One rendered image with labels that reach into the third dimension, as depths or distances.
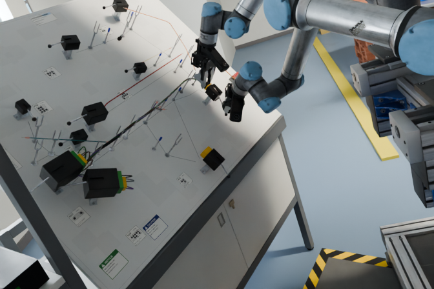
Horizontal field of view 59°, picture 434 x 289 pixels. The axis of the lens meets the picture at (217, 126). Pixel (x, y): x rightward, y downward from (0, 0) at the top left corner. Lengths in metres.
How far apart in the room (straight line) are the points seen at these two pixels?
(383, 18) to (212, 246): 1.03
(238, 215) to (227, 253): 0.16
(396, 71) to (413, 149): 0.51
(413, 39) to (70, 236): 1.03
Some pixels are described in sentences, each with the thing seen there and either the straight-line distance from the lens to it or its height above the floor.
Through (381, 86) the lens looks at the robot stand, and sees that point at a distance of 1.50.
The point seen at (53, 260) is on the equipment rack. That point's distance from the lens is 1.06.
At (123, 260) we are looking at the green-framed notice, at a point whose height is 0.92.
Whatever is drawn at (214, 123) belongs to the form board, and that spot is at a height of 1.02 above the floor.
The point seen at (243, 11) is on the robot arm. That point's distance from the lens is 1.39.
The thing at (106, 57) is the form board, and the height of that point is 1.44.
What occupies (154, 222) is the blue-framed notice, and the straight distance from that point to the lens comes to 1.33.
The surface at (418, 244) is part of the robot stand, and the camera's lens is 2.05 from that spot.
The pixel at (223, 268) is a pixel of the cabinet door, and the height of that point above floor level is 0.54.
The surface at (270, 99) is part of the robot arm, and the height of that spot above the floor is 1.14.
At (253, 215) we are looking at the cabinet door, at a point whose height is 0.58.
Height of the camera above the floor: 1.60
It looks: 21 degrees down
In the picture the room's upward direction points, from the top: 20 degrees counter-clockwise
